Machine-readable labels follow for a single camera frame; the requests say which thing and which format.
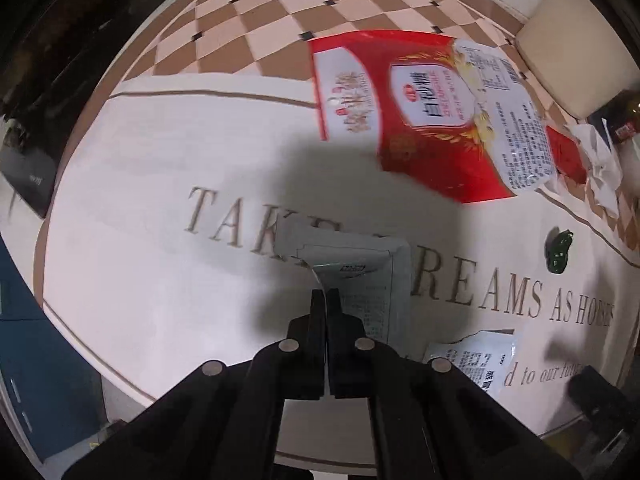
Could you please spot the grey-green foil sachet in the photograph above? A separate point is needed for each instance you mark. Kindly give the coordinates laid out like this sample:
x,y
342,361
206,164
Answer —
x,y
372,280

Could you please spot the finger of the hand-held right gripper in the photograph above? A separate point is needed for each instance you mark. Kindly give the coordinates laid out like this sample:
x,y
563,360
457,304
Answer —
x,y
595,397

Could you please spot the white lettered checkered mat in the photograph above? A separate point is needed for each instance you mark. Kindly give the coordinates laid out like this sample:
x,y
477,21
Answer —
x,y
150,260

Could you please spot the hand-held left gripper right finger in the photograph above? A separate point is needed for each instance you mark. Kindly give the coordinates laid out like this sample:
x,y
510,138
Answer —
x,y
334,330

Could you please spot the cream seat cushion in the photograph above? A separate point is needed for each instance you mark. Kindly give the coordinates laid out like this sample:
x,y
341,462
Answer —
x,y
575,50

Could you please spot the red label bottle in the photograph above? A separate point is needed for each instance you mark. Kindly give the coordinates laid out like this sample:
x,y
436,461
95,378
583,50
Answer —
x,y
627,122

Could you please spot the black flat box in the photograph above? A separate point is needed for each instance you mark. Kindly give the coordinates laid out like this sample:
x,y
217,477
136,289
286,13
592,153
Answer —
x,y
27,180

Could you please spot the small red packet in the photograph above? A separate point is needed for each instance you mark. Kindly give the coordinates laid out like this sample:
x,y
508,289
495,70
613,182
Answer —
x,y
567,155

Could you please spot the red and white snack bag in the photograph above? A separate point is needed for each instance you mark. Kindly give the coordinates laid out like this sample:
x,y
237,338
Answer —
x,y
345,90

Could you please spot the red sugar bag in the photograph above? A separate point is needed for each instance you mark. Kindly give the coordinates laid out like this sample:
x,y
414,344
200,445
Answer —
x,y
430,155

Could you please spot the crumpled white paper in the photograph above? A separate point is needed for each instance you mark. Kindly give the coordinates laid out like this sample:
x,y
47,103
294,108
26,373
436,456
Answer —
x,y
600,165

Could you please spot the torn white printed packet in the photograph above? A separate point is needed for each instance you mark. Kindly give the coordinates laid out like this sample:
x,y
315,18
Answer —
x,y
480,355

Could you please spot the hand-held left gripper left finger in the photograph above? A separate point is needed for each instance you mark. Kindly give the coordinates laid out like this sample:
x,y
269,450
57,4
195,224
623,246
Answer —
x,y
317,330

